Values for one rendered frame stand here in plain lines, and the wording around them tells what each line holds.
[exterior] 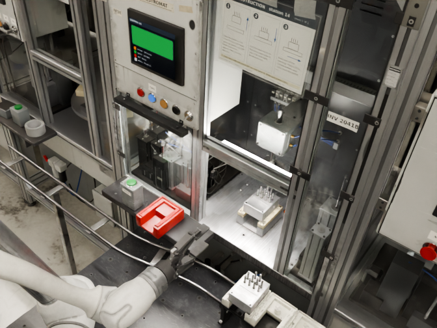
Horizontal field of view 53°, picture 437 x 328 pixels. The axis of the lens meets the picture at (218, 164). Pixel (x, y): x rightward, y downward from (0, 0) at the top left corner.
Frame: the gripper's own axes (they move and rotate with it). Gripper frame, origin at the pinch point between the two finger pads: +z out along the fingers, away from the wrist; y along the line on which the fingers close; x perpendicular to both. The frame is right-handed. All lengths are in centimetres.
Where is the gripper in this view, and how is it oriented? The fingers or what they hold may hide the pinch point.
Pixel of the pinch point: (201, 239)
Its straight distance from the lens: 152.3
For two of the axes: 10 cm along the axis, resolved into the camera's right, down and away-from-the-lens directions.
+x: -7.8, -4.2, 4.6
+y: 0.6, -7.8, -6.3
